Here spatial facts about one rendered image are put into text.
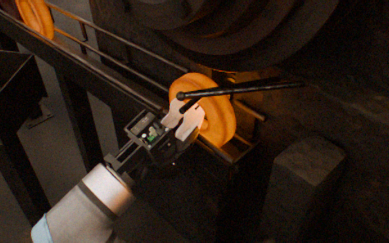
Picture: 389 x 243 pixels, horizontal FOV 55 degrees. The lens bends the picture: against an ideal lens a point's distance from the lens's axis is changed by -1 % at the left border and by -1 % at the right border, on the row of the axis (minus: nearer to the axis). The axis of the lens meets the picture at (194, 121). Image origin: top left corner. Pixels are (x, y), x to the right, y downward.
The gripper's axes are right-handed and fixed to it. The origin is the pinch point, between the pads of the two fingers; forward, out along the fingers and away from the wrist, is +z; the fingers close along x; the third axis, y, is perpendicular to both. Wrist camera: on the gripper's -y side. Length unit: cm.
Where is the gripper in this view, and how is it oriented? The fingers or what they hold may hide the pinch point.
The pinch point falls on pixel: (200, 108)
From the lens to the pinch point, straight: 72.5
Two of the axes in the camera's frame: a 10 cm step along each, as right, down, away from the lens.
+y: -2.2, -5.4, -8.1
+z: 6.8, -6.8, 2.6
